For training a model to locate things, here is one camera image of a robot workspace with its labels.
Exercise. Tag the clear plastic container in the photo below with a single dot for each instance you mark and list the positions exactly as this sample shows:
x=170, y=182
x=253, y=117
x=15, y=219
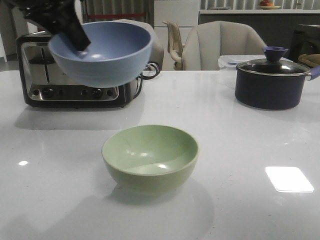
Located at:
x=229, y=62

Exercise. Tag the green bowl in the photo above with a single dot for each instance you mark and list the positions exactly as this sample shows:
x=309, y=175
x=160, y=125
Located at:
x=150, y=159

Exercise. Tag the tan oven mitt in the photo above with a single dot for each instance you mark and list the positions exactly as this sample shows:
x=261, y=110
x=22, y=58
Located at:
x=311, y=60

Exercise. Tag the white cabinet background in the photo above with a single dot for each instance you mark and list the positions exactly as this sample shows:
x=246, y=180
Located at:
x=182, y=12

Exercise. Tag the fruit plate on counter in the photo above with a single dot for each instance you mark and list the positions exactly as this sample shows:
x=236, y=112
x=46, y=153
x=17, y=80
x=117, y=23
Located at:
x=267, y=5

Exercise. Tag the dark blue cooking pot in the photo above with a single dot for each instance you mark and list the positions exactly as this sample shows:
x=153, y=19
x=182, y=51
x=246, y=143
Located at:
x=272, y=92

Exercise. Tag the beige chair left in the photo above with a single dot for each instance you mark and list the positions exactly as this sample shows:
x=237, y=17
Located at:
x=157, y=49

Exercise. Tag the cream office chair background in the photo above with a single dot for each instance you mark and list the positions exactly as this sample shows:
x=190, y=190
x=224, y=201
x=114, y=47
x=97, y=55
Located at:
x=174, y=44

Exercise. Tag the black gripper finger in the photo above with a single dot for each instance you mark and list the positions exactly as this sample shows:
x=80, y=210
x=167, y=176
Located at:
x=76, y=34

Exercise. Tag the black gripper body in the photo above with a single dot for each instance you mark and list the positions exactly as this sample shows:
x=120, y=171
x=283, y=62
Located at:
x=54, y=16

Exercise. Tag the black and silver toaster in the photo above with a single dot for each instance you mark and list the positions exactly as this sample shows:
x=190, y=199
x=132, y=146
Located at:
x=45, y=85

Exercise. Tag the blue bowl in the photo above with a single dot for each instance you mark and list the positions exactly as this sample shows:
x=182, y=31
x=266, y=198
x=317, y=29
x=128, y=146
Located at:
x=118, y=53

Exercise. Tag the beige chair right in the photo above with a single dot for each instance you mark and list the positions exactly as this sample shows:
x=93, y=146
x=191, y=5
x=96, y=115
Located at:
x=206, y=42

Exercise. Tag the beige chair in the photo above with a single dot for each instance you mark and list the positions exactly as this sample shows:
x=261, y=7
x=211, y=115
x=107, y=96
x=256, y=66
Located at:
x=157, y=49
x=206, y=42

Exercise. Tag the black appliance right edge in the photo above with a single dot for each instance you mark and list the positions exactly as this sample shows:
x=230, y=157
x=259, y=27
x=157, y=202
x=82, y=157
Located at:
x=305, y=40

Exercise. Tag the glass pot lid blue knob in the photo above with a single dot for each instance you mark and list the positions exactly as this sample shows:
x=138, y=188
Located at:
x=273, y=64

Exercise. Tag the red barrier tape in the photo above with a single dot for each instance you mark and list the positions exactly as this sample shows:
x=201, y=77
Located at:
x=116, y=16

